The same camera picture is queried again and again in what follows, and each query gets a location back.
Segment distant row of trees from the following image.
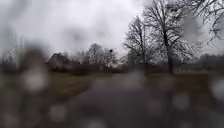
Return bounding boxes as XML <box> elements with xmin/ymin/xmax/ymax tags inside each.
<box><xmin>198</xmin><ymin>53</ymin><xmax>224</xmax><ymax>72</ymax></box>

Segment grey asphalt path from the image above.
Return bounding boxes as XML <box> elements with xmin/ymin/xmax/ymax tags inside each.
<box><xmin>33</xmin><ymin>72</ymin><xmax>224</xmax><ymax>128</ymax></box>

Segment grass strip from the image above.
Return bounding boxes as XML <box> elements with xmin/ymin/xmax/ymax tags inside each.
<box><xmin>0</xmin><ymin>71</ymin><xmax>101</xmax><ymax>128</ymax></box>

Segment house with pitched roof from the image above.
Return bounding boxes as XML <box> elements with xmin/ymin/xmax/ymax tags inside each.
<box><xmin>45</xmin><ymin>52</ymin><xmax>73</xmax><ymax>72</ymax></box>

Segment group of bare trees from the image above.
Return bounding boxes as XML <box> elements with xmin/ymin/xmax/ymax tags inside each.
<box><xmin>71</xmin><ymin>42</ymin><xmax>120</xmax><ymax>71</ymax></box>

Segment grass field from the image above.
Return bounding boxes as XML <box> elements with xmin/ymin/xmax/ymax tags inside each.
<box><xmin>146</xmin><ymin>69</ymin><xmax>224</xmax><ymax>101</ymax></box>

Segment dark hedge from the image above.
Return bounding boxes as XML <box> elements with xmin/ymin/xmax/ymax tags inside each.
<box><xmin>46</xmin><ymin>63</ymin><xmax>168</xmax><ymax>75</ymax></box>

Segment bare tree branches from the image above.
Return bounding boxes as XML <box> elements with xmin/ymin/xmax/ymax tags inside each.
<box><xmin>186</xmin><ymin>0</ymin><xmax>224</xmax><ymax>43</ymax></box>

